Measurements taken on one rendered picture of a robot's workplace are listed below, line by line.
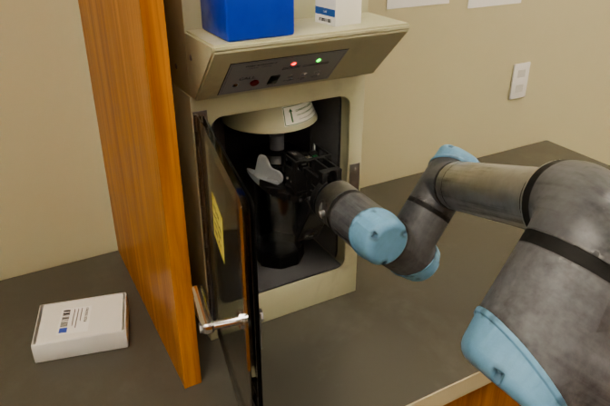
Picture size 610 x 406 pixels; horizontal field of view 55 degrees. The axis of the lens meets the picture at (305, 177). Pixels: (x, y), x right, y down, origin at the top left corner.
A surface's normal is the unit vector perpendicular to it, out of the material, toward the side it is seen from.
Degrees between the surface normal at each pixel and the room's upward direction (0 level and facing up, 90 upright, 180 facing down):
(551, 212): 47
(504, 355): 51
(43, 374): 0
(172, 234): 90
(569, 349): 63
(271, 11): 90
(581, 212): 33
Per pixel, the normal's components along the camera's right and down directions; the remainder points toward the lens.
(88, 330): 0.00, -0.90
